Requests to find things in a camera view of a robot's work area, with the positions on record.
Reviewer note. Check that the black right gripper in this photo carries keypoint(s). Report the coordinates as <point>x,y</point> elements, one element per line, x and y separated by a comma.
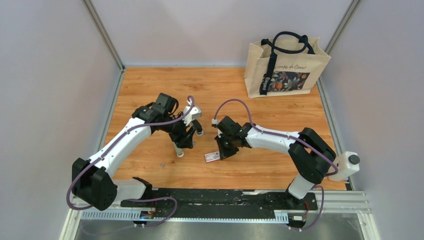
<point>224,153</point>

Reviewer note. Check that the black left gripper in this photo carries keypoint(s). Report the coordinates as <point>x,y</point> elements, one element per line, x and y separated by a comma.
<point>183,139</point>

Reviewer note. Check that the red white staple box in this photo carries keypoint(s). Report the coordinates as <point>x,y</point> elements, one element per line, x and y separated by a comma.
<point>212,157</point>

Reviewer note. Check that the white and black stapler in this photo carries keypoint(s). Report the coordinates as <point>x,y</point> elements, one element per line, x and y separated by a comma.
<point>198,128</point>

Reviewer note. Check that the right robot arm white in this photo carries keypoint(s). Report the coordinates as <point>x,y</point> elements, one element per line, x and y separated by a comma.
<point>311,155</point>

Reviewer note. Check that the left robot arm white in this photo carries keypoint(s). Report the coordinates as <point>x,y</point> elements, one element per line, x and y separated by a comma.
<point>92,183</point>

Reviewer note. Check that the beige tote bag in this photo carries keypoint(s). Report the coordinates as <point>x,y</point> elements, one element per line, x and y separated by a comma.
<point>288,64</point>

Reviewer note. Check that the white bottle black cap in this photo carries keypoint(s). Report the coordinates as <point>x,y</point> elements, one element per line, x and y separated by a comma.
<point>348,163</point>

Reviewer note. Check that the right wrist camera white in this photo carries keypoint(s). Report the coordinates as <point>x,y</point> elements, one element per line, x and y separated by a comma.
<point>214,122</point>

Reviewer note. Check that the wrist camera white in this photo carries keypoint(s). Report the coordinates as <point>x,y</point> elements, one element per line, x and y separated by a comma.
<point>214,122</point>
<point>191,113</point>

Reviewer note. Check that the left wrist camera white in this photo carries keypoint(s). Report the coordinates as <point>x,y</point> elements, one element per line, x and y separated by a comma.
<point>191,113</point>

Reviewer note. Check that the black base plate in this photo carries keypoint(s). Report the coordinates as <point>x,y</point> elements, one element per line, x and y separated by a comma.
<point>222,203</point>

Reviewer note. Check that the slotted aluminium rail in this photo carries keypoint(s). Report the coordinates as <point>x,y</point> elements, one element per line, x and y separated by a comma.
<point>329,201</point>

